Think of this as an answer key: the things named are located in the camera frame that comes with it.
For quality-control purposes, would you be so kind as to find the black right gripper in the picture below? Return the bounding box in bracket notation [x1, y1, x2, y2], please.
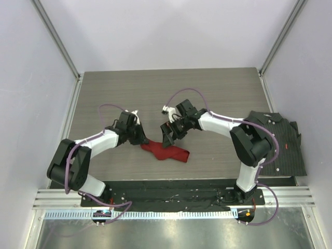
[161, 117, 190, 149]

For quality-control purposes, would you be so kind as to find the red cloth napkin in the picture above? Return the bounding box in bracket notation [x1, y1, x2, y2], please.
[141, 140, 190, 163]

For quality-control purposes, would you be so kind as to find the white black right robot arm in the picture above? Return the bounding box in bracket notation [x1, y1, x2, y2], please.
[160, 99, 276, 205]

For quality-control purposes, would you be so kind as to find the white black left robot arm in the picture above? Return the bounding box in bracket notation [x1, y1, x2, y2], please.
[47, 110, 149, 207]

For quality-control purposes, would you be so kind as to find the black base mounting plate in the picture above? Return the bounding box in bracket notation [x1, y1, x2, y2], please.
[49, 177, 298, 212]

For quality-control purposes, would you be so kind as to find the dark striped button shirt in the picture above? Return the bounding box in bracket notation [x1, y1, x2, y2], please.
[248, 111, 307, 176]

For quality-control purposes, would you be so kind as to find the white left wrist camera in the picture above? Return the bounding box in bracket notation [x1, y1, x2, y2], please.
[122, 110, 141, 126]

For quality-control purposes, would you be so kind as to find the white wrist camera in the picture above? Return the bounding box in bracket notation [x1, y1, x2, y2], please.
[161, 105, 177, 123]
[122, 110, 141, 126]

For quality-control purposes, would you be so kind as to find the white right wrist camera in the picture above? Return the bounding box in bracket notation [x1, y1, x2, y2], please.
[161, 105, 177, 123]

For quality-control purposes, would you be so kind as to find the left aluminium frame post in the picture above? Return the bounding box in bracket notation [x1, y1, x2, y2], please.
[30, 0, 81, 80]

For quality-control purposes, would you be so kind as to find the aluminium frame post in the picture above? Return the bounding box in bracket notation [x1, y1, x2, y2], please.
[30, 0, 81, 80]
[258, 0, 309, 76]

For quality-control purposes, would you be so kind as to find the white slotted cable duct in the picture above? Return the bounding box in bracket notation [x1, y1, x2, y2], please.
[44, 209, 238, 220]

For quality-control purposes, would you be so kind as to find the aluminium front rail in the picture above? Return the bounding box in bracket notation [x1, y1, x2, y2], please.
[33, 186, 315, 210]

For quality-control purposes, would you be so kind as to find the right aluminium frame post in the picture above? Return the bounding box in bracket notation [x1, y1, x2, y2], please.
[258, 0, 309, 76]

